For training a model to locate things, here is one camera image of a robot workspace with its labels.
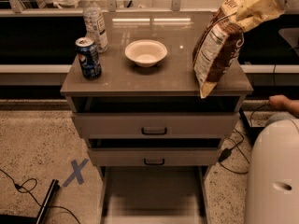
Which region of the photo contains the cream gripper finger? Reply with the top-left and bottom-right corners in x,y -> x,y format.
236,0 -> 260,21
237,16 -> 268,33

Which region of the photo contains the brown chip bag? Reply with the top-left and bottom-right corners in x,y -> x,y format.
192,0 -> 244,99

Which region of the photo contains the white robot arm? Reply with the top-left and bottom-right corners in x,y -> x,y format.
236,0 -> 299,224

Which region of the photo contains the grey drawer cabinet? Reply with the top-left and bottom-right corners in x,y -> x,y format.
60,10 -> 254,224

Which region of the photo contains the top grey drawer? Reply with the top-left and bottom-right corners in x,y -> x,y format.
70,96 -> 241,140

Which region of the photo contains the grey drawer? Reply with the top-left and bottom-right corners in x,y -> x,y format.
99,166 -> 211,224
88,139 -> 221,166
70,96 -> 241,140

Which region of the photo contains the middle grey drawer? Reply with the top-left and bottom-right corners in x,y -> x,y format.
88,139 -> 221,166

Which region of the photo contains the bottom grey drawer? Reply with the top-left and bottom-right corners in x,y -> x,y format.
99,166 -> 211,224

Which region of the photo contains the person's hand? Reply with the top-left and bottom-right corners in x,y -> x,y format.
268,95 -> 290,110

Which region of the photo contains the blue jeans leg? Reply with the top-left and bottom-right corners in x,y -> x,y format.
265,112 -> 295,126

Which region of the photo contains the white paper bowl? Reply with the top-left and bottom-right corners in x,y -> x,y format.
125,40 -> 167,67

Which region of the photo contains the black bar right floor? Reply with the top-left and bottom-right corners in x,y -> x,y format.
239,108 -> 263,146

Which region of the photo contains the black bar floor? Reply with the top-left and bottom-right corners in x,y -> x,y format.
239,108 -> 263,146
36,179 -> 59,224

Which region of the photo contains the metal railing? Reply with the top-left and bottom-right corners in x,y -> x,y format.
0,0 -> 299,17

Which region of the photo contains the clear plastic water bottle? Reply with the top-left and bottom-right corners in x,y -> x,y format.
83,0 -> 108,53

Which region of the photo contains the blue pepsi can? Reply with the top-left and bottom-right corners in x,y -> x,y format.
75,37 -> 102,79

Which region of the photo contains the blue tape cross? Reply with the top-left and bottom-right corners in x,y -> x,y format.
63,159 -> 89,187

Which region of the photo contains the black bar left floor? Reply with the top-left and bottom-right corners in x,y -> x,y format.
36,179 -> 59,224

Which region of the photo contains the black cable left floor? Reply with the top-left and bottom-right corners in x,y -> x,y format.
0,169 -> 82,224

